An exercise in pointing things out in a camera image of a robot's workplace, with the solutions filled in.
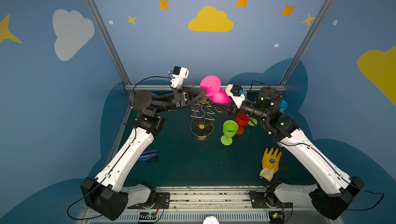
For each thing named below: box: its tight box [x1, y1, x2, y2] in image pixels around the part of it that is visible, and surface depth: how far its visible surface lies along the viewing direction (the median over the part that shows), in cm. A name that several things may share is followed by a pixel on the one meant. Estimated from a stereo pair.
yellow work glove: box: [258, 147, 283, 183], surface depth 86 cm
